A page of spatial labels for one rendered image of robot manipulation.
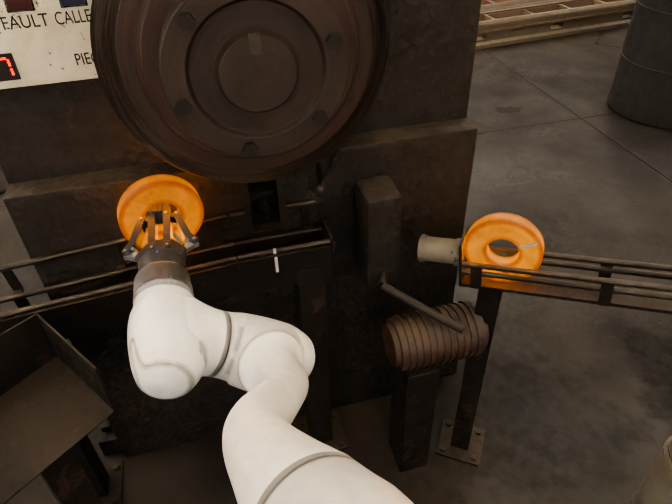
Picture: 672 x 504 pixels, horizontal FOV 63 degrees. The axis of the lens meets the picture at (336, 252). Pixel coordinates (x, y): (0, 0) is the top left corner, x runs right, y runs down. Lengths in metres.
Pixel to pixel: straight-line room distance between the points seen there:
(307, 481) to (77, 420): 0.74
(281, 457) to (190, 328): 0.40
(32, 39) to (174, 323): 0.55
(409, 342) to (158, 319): 0.60
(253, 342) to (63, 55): 0.59
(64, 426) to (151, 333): 0.35
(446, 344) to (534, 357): 0.74
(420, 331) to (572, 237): 1.39
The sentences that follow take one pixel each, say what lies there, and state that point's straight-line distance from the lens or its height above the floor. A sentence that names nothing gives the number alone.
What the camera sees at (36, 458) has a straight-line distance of 1.09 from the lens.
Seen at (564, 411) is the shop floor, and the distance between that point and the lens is 1.84.
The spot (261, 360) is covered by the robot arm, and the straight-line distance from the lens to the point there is 0.81.
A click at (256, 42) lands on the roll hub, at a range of 0.84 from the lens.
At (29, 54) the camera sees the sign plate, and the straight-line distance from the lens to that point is 1.10.
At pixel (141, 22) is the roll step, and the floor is 1.19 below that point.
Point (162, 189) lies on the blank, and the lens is 1.05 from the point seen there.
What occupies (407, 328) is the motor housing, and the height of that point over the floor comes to 0.53.
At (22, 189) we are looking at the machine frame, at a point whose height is 0.87.
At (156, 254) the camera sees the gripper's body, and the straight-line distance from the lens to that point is 0.92.
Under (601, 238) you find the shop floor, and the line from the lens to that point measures 2.54.
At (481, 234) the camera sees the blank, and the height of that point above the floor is 0.74.
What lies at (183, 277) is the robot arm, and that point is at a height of 0.86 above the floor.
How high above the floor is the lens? 1.41
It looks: 39 degrees down
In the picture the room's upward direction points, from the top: 2 degrees counter-clockwise
